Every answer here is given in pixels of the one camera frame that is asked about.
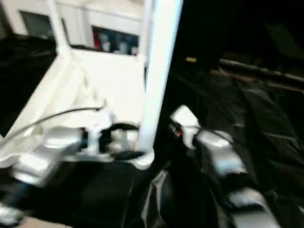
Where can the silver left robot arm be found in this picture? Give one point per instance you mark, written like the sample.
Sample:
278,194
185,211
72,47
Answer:
47,147

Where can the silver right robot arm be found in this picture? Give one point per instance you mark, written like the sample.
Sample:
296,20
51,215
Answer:
221,154

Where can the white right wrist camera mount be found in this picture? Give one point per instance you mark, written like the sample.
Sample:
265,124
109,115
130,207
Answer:
185,118

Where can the white plastic table top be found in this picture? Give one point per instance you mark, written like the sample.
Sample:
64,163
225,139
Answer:
107,83

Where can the black table mat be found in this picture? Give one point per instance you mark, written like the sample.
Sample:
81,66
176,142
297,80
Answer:
237,118

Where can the long dark metal rod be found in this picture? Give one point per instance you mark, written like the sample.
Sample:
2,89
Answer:
261,69

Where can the white cabinet with glass doors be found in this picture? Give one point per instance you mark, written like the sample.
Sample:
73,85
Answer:
78,14

